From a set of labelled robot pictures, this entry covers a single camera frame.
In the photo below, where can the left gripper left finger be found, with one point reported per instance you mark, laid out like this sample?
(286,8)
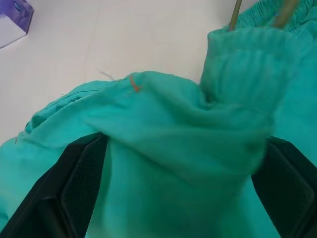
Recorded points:
(49,198)

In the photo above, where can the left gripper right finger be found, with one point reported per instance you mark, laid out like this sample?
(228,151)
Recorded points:
(292,188)

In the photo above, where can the green shorts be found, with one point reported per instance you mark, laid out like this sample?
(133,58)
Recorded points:
(173,148)

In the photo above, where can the purple tissue box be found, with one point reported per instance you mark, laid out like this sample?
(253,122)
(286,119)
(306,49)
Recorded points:
(12,22)

